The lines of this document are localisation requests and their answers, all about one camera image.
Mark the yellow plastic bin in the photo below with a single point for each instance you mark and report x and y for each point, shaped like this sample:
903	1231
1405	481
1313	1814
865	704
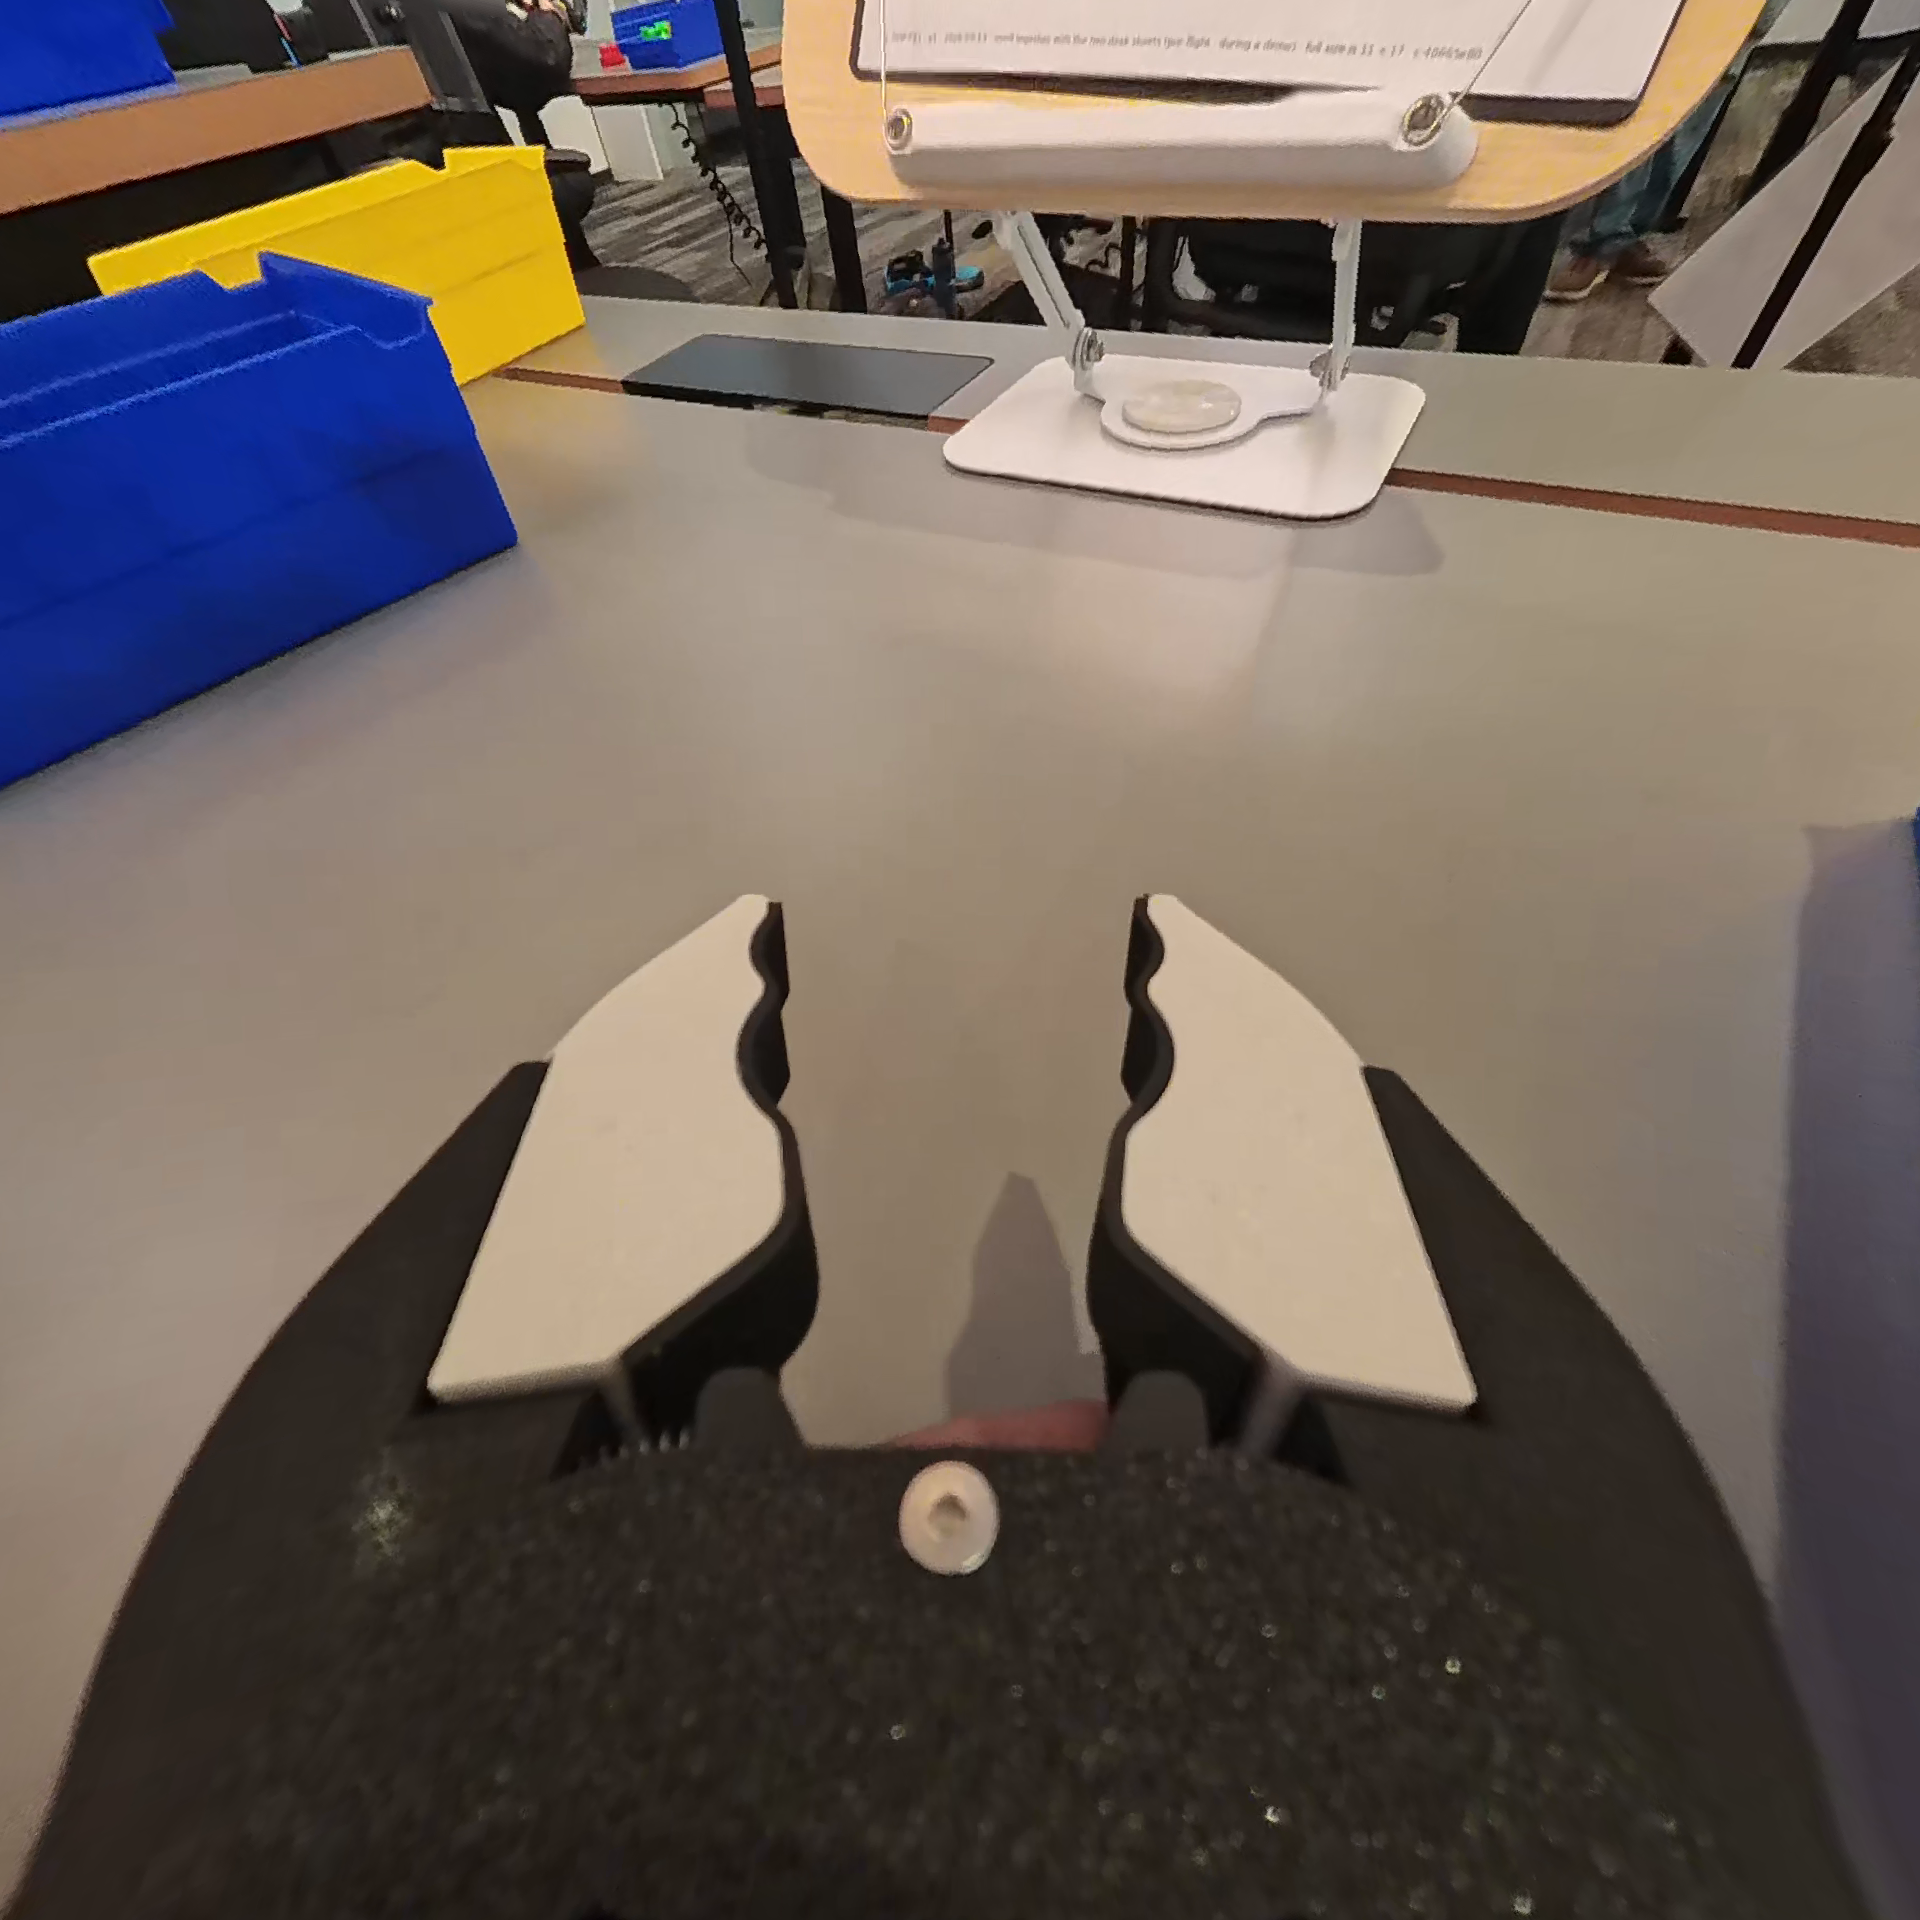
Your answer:
391	257

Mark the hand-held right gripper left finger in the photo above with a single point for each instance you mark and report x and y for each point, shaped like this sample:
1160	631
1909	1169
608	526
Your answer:
615	1201

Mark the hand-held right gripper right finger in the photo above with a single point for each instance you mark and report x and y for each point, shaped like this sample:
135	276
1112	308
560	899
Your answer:
1293	1201

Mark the printed instruction sheet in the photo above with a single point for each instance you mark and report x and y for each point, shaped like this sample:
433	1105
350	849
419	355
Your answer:
1261	36

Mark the wooden side table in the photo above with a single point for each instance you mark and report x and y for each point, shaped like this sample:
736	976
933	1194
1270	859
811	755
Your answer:
212	135

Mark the black flat panel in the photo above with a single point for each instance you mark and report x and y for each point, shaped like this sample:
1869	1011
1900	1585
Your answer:
813	376

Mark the small blue bin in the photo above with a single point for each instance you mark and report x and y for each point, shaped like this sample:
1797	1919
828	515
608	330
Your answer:
668	30

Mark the white angled panel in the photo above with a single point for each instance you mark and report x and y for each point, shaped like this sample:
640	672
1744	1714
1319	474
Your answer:
1803	240

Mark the blue plastic bin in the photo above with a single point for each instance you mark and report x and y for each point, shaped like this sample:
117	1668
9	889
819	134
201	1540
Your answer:
212	511
77	47

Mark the white book stand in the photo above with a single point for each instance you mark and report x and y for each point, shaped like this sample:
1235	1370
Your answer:
1321	450

